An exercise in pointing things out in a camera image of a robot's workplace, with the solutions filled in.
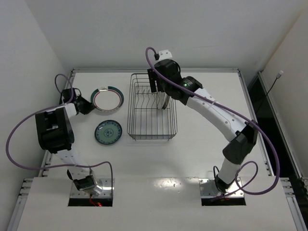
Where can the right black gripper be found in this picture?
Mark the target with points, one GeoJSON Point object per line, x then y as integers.
{"type": "Point", "coordinates": [152, 80]}

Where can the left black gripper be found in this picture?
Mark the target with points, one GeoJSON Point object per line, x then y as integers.
{"type": "Point", "coordinates": [84, 106]}

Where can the green red rimmed plate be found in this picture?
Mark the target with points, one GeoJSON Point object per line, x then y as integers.
{"type": "Point", "coordinates": [107, 99]}
{"type": "Point", "coordinates": [166, 102]}

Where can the white plate grey rim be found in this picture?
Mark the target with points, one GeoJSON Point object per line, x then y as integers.
{"type": "Point", "coordinates": [160, 100]}

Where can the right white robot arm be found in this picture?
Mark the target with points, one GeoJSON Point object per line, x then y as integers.
{"type": "Point", "coordinates": [241, 135]}

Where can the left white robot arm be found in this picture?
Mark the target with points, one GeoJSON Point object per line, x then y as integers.
{"type": "Point", "coordinates": [55, 134]}

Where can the blue floral green plate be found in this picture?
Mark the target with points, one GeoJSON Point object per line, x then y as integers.
{"type": "Point", "coordinates": [108, 132]}

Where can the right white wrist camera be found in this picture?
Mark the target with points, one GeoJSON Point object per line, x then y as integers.
{"type": "Point", "coordinates": [164, 54]}

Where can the grey wire dish rack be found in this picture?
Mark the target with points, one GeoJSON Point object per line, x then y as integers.
{"type": "Point", "coordinates": [145, 121]}

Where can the aluminium table frame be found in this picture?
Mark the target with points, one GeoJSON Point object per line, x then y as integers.
{"type": "Point", "coordinates": [217, 201]}

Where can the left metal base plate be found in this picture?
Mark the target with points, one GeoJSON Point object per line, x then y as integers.
{"type": "Point", "coordinates": [106, 186]}

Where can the metal base plate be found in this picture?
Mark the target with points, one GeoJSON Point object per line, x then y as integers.
{"type": "Point", "coordinates": [106, 186]}
{"type": "Point", "coordinates": [208, 189]}

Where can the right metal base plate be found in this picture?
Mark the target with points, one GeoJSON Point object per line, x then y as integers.
{"type": "Point", "coordinates": [208, 189]}

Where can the black cable white plug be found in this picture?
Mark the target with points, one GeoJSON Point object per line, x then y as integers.
{"type": "Point", "coordinates": [279, 74]}

